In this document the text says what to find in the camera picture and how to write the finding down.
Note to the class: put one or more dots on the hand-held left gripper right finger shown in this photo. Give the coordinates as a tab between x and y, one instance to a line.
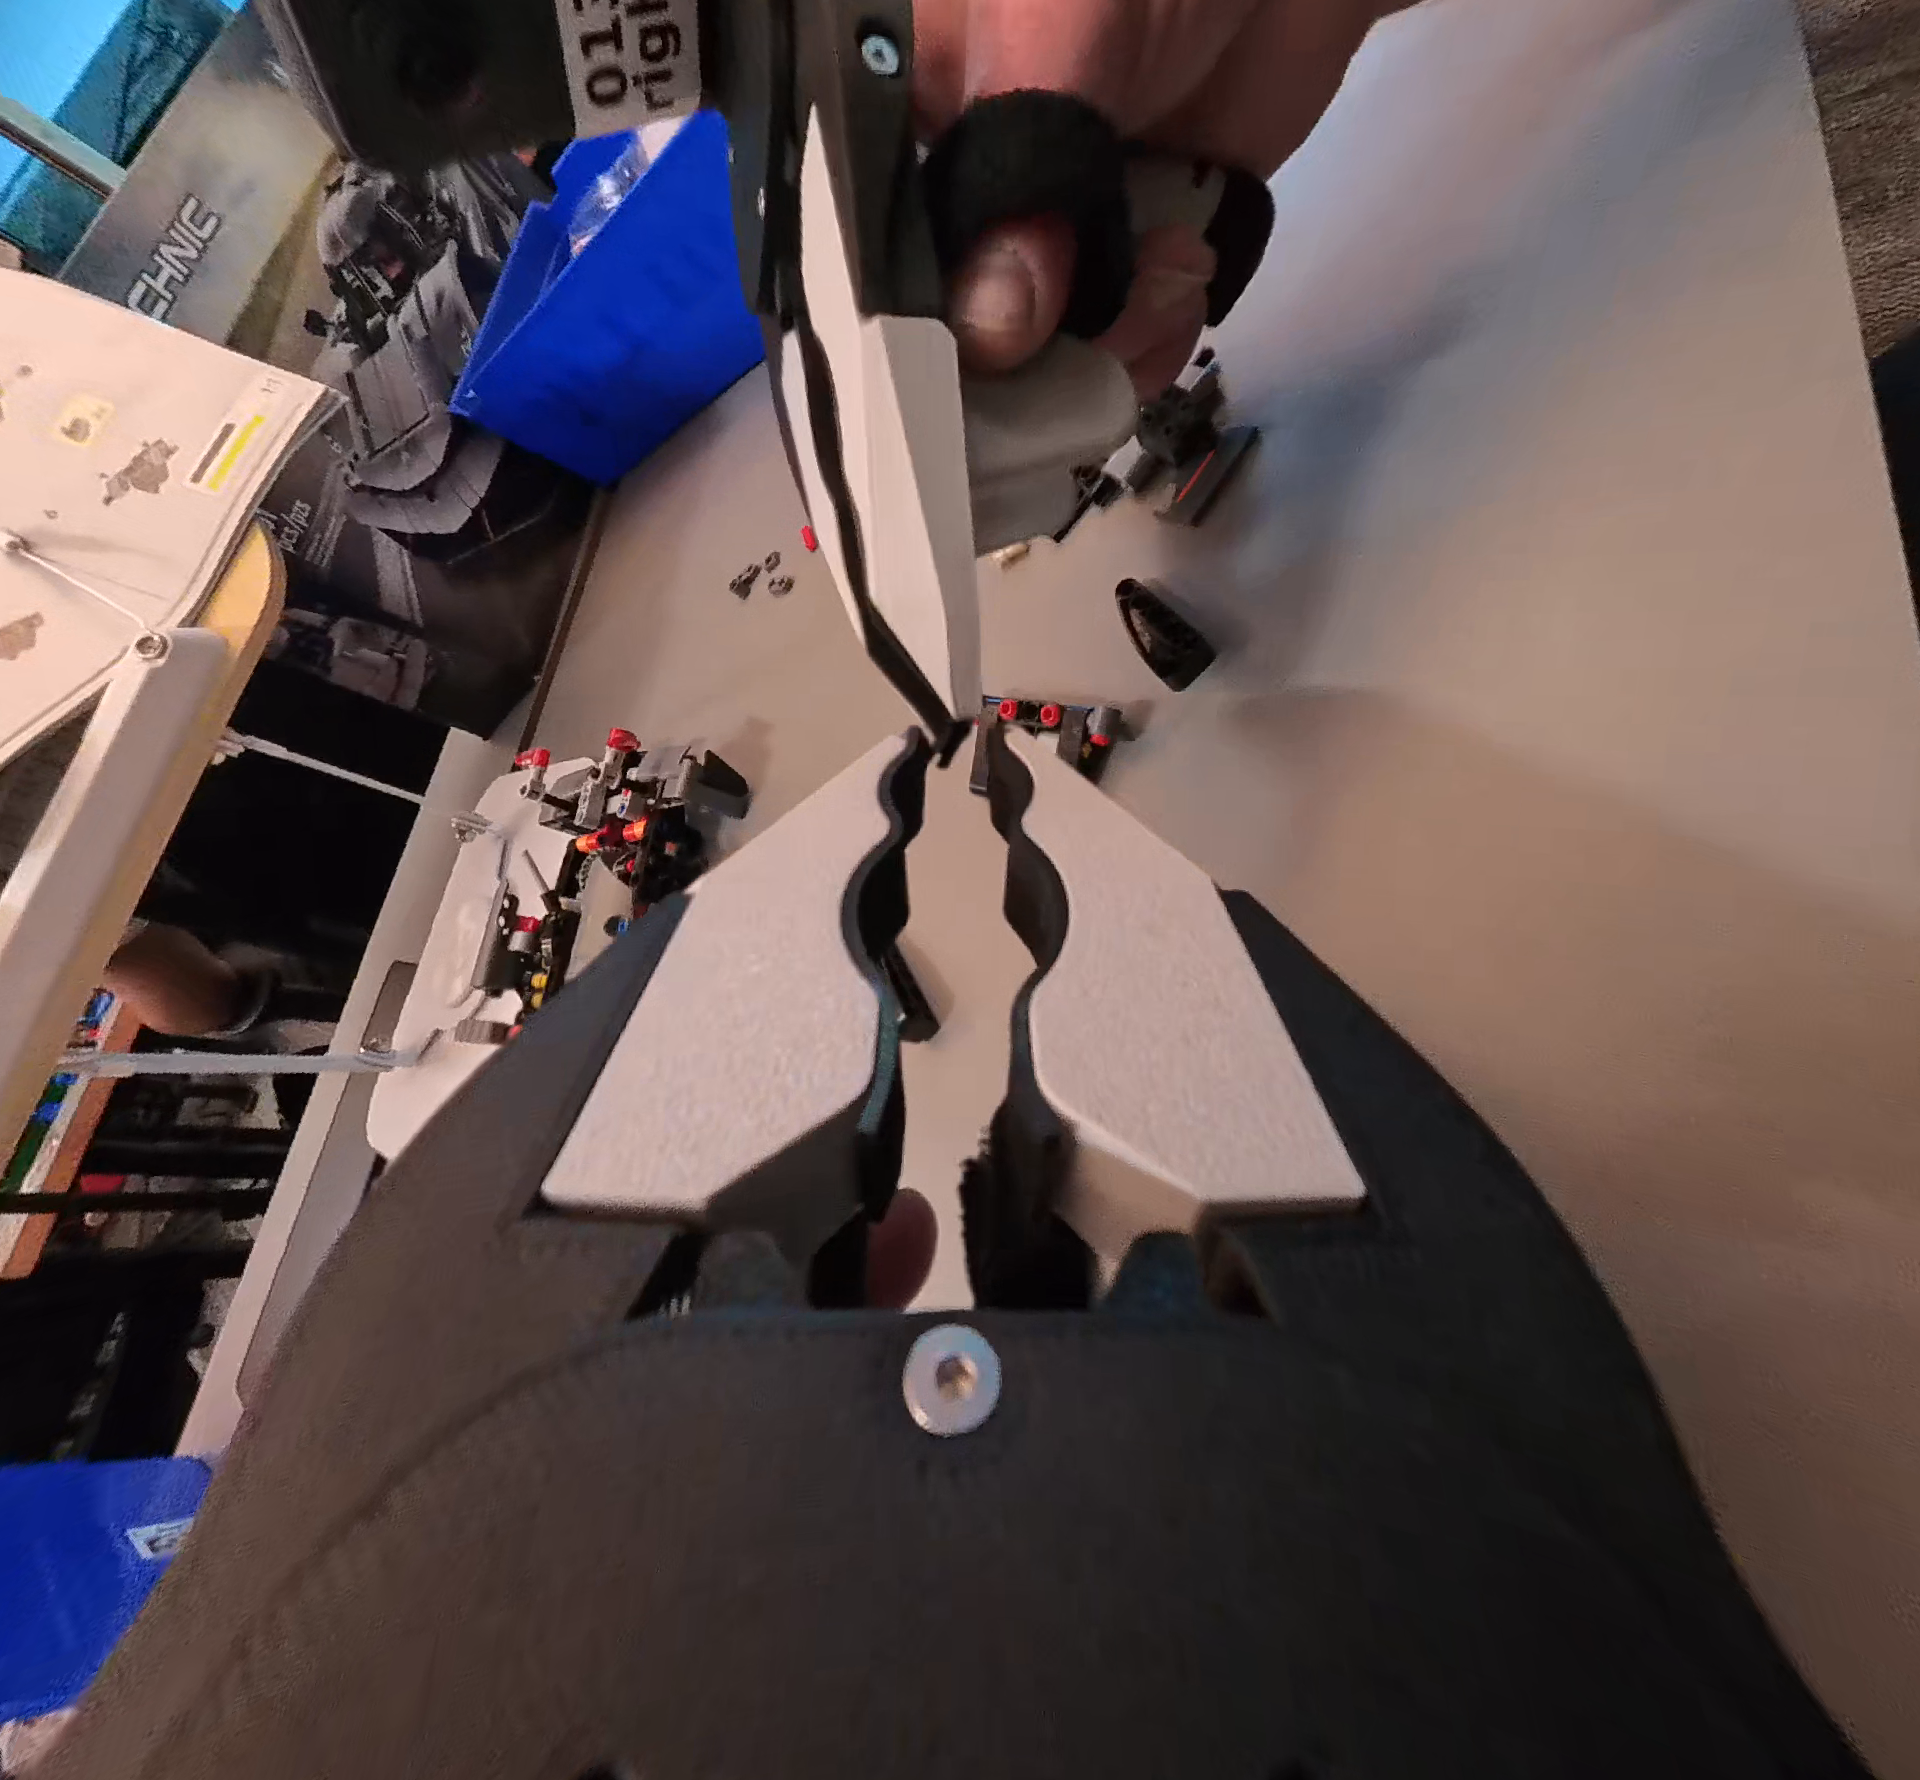
1188	1042

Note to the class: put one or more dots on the black curved lego beam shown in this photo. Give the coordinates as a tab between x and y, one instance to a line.
1164	635

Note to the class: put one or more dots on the dark grey sloped lego tile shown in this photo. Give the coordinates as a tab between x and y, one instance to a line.
1207	478

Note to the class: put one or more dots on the lego technic car chassis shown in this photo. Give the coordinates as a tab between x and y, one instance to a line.
616	822

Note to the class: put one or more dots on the black lego axle pin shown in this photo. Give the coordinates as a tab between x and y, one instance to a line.
948	744

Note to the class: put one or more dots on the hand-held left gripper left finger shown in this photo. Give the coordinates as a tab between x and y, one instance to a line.
722	1042

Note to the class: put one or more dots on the blue plastic parts bin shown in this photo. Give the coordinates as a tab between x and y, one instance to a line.
616	328
78	1589

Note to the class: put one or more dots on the grey lego brick assembly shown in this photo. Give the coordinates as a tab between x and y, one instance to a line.
1175	421

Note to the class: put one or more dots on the clear plastic parts bags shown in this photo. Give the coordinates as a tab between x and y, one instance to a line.
616	183

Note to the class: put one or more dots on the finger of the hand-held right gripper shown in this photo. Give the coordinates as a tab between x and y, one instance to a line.
905	493

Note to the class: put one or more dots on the black lego subassembly red pins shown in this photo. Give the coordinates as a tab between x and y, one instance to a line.
1056	726

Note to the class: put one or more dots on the lego instruction booklet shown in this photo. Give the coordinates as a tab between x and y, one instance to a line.
139	466

